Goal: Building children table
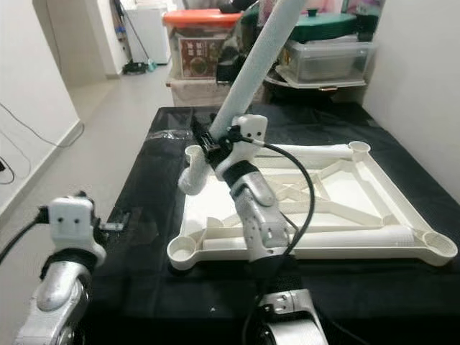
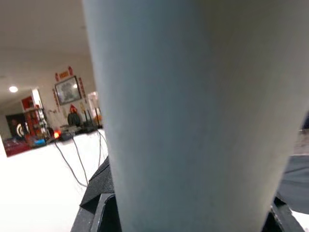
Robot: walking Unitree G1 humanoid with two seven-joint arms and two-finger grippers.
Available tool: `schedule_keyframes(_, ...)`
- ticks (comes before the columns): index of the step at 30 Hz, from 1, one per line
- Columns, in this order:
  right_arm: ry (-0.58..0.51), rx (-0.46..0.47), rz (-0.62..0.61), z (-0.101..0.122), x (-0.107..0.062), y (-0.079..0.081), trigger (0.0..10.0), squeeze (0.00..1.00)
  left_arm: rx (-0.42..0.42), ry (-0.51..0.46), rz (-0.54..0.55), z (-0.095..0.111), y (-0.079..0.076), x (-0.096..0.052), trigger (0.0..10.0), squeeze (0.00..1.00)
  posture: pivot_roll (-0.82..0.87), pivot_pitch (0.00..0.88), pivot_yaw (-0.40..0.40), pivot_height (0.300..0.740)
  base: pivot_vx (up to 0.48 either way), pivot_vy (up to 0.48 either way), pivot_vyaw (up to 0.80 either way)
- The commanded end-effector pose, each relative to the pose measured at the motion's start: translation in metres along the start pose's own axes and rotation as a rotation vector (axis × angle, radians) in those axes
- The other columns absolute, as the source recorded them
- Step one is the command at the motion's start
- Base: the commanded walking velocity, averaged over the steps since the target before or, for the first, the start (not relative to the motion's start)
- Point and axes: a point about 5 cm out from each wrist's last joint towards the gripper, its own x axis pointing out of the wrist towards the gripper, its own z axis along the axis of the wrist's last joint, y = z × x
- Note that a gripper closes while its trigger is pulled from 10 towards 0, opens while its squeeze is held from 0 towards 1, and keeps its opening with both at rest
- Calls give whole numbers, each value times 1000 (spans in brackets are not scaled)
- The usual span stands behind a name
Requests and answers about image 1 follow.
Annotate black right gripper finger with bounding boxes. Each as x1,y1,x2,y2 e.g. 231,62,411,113
190,117,218,156

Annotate white plastic table top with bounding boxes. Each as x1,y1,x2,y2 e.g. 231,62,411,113
167,139,459,270

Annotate clear crumpled tape strip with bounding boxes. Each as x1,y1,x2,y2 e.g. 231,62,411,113
158,129,195,141

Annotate clear tape cross patch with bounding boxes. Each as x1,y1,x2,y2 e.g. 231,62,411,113
115,212,159,245

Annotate beige patterned cover cloth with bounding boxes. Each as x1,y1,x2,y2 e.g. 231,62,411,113
165,75,242,109

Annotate black tablecloth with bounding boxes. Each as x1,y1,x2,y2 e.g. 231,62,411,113
86,104,460,345

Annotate black round wok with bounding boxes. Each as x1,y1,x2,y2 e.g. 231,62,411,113
262,68,367,94

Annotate mop with green head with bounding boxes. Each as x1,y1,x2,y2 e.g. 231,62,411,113
111,0,155,76

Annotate white household appliance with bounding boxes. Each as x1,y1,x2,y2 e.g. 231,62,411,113
122,4,170,65

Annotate orange-lidded clear storage bin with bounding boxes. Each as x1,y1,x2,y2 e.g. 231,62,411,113
162,9,242,80

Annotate green-lidded clear storage bin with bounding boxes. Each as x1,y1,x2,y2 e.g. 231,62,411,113
277,9,382,83

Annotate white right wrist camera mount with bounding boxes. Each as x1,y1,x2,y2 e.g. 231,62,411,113
212,114,267,177

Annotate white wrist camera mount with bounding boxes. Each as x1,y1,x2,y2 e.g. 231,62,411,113
47,196,107,263
212,114,267,177

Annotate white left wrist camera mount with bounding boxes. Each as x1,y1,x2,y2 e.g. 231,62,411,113
47,196,107,263

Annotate long black wall cable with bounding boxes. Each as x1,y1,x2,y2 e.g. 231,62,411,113
0,104,83,148

